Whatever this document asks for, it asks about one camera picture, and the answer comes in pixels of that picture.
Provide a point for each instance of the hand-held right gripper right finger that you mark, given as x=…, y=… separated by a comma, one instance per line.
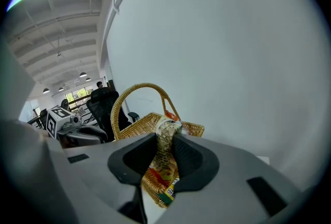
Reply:
x=225, y=186

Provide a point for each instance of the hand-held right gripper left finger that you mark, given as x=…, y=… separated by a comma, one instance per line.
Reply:
x=103, y=186

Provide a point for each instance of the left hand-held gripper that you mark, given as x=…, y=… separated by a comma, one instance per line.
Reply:
x=55, y=118

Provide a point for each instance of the wicker basket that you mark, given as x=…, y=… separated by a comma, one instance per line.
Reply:
x=144, y=124

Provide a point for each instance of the orange-ended peanut snack packet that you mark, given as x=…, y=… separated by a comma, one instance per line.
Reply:
x=166, y=140

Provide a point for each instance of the black office chair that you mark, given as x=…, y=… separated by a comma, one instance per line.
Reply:
x=106, y=111

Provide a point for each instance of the window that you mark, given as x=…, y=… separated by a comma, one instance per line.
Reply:
x=77, y=95

